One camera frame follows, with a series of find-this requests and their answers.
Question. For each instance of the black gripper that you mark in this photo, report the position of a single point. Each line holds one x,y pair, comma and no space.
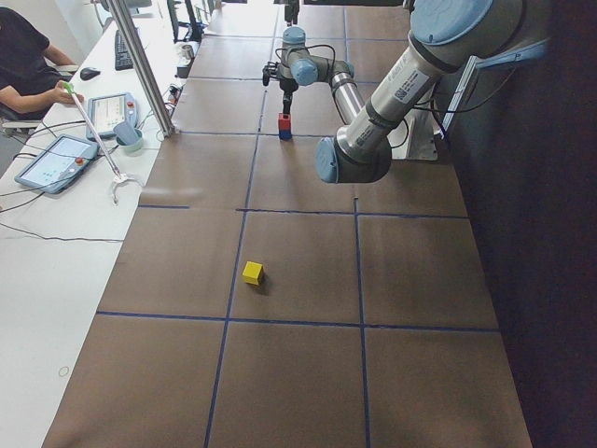
286,88

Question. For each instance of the red cube block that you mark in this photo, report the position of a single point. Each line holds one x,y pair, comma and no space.
284,123

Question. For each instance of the blue cube block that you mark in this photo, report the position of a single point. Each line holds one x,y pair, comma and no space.
285,134

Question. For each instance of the yellow cube block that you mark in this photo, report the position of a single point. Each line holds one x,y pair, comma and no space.
253,273

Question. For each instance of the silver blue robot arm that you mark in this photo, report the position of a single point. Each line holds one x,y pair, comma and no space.
443,36
291,12

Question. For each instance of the small metal cup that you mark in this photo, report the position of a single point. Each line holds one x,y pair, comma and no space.
187,52

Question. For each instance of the mint bowl with blue cup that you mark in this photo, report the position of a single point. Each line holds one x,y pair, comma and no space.
130,139

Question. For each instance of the black keyboard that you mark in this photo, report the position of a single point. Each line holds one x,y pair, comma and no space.
122,57

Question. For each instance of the far blue teach pendant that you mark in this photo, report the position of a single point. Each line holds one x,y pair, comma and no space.
106,112

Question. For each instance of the blue teach pendant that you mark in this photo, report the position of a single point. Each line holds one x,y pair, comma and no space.
58,165
106,112

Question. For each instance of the long reacher grabber stick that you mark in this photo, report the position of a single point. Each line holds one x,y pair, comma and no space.
120,179

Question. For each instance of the black computer mouse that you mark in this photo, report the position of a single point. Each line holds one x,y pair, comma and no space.
89,73

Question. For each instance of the near blue teach pendant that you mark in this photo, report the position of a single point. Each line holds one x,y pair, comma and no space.
58,165

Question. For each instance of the seated person black shirt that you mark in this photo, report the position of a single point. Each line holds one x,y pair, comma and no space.
30,82

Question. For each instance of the white mast base bracket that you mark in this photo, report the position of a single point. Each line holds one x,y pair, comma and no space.
414,138

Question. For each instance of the aluminium frame post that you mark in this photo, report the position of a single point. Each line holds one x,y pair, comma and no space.
145,39

